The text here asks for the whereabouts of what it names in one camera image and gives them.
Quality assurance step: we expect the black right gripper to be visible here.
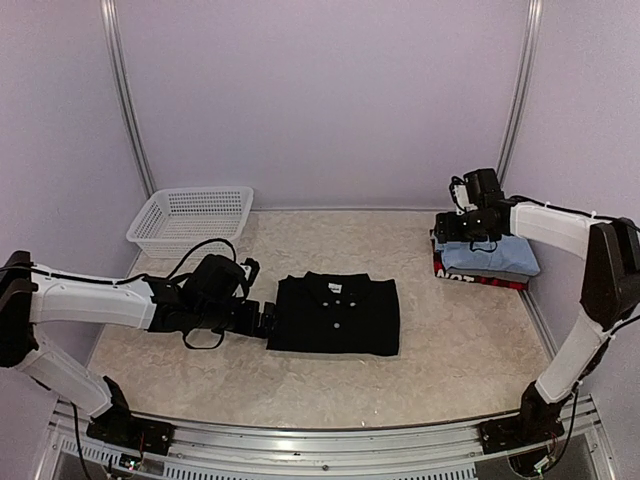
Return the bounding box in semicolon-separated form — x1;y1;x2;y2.
434;208;494;243

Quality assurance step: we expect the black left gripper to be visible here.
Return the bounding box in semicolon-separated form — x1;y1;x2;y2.
195;299;282;339

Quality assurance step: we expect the red black plaid shirt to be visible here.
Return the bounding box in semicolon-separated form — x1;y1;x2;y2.
433;252;529;291

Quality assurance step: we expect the black long sleeve shirt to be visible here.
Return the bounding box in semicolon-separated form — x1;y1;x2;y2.
267;272;401;357

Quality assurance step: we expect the light blue shirt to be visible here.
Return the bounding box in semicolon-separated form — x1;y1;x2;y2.
433;236;540;277

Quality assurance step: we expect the white perforated plastic basket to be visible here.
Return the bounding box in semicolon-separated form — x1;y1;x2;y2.
126;186;254;259

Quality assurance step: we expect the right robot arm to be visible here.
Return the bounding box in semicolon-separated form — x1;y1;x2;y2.
432;168;639;404

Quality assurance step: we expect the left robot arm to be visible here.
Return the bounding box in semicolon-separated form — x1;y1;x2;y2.
1;251;275;445

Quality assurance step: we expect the grey printed folded shirt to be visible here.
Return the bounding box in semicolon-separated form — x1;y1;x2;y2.
434;266;531;284

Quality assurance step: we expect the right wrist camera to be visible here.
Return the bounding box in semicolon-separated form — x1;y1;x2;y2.
448;176;475;215

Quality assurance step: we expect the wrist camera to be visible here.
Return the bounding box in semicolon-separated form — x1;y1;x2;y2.
239;257;260;287
448;176;475;215

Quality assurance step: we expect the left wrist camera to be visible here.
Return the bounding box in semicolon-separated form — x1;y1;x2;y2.
239;257;260;287

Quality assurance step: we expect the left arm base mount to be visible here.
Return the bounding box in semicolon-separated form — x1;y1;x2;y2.
86;376;175;456

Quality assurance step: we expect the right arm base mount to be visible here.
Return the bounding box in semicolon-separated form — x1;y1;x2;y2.
478;382;568;455

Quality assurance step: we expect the right aluminium corner post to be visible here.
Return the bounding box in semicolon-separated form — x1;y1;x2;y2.
496;0;544;186

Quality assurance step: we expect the aluminium corner post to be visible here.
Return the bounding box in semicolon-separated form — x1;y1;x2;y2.
496;0;544;186
99;0;156;198

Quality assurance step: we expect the aluminium front rail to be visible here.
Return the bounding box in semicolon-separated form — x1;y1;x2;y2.
44;394;616;480

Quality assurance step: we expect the left aluminium corner post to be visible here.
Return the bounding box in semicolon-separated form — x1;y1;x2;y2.
99;0;156;198

